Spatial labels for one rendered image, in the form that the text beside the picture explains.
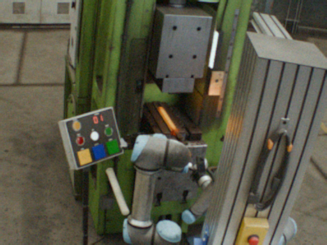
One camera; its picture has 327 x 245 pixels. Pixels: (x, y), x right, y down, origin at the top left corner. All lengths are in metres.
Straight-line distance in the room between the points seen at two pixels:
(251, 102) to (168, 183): 1.81
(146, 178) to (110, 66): 1.00
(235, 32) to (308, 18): 7.37
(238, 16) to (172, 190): 1.24
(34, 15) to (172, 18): 5.57
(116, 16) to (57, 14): 5.35
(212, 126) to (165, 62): 0.71
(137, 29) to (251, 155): 1.48
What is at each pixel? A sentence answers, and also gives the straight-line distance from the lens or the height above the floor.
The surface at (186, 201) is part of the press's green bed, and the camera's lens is 3.22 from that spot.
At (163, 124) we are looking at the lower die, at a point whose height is 0.99.
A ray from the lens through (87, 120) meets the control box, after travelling 2.56.
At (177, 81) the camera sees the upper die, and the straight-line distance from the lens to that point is 2.74.
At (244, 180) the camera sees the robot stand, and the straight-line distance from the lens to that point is 1.45.
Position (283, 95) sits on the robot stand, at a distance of 1.32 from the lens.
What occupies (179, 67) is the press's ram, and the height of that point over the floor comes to 1.44.
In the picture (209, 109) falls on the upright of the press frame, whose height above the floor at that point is 1.07.
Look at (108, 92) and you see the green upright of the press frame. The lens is 2.80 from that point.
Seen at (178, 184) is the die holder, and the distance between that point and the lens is 3.08.
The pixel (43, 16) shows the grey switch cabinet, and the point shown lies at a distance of 7.96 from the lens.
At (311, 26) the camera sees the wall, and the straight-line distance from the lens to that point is 10.34.
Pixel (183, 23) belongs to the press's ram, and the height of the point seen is 1.71.
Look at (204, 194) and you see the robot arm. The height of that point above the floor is 1.07.
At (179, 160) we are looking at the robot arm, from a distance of 1.88.
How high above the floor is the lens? 2.42
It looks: 28 degrees down
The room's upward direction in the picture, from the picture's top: 8 degrees clockwise
